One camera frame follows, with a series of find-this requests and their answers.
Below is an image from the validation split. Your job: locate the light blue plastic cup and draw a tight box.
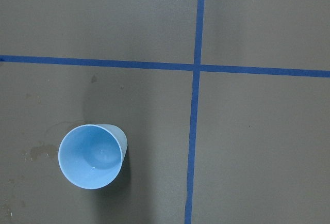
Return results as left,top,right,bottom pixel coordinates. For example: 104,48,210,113
58,124,128,189

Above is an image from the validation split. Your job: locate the blue tape line crosswise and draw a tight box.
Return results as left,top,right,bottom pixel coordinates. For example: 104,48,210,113
1,55,329,78

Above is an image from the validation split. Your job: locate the blue tape line lengthwise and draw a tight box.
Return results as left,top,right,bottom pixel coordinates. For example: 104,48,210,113
184,0,205,223

